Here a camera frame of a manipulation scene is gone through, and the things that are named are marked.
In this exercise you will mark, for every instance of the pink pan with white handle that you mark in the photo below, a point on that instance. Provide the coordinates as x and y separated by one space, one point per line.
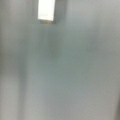
46 10

